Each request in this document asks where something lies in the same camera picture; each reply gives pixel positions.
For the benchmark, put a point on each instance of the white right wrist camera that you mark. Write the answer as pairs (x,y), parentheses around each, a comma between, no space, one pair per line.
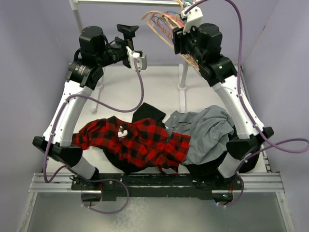
(193,18)

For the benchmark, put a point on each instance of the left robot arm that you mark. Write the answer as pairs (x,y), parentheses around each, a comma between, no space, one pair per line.
(56,142)

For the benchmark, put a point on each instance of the black garment right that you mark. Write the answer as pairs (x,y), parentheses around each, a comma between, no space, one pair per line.
(217,164)

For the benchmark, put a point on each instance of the cream plastic hanger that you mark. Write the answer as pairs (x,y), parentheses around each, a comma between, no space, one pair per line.
(159,29)

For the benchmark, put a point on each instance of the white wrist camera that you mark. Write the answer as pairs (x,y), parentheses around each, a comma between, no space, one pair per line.
(136,56)
(193,18)

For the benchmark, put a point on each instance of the pink plastic hanger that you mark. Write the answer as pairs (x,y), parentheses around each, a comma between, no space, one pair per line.
(165,24)

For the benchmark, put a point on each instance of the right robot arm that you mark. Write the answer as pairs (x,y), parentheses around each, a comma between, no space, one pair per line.
(203,44)

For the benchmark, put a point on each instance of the red black plaid shirt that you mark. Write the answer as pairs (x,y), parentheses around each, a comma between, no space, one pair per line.
(143,143)

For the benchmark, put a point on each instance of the grey shirt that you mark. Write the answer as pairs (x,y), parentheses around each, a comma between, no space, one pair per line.
(209,131)

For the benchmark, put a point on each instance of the black garment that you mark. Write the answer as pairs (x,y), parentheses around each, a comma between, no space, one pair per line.
(143,112)
(217,164)

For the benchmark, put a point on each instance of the aluminium front rail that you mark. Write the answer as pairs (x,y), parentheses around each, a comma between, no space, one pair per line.
(252,182)

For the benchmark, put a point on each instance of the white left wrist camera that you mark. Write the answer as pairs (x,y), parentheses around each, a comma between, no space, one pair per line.
(136,56)

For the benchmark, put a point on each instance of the white clothes rack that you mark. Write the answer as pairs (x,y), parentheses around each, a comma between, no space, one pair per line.
(96,52)

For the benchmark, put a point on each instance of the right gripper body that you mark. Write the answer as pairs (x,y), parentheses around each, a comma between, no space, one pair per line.
(186,44)

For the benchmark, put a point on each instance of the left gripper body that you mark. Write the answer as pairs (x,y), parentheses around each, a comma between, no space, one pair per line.
(118,51)

